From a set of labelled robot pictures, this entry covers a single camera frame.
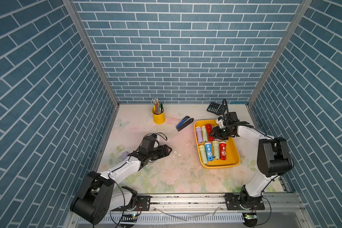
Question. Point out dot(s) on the blue black stapler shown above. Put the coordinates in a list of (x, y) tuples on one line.
[(184, 122)]

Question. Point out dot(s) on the green flashlight yellow button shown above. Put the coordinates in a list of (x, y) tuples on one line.
[(205, 136)]

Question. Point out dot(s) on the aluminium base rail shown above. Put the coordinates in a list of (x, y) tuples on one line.
[(210, 210)]

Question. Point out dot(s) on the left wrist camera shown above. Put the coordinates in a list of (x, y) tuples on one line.
[(150, 141)]

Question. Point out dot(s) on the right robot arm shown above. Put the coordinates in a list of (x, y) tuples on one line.
[(273, 160)]

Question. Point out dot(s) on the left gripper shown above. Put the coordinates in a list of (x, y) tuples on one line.
[(164, 153)]

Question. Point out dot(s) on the black calculator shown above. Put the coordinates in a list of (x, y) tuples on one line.
[(215, 108)]

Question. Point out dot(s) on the blue white flashlight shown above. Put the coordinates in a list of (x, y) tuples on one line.
[(209, 152)]

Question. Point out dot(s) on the yellow plastic tray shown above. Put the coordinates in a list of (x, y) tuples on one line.
[(232, 155)]

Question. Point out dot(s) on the pens in cup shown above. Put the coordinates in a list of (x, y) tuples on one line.
[(158, 107)]

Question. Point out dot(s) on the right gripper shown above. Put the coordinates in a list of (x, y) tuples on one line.
[(215, 134)]

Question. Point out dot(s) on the yellow pen cup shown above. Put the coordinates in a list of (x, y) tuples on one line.
[(158, 118)]

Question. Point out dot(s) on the red flashlight white rim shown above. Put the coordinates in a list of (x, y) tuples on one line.
[(222, 150)]

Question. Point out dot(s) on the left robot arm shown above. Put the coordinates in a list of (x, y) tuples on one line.
[(101, 192)]

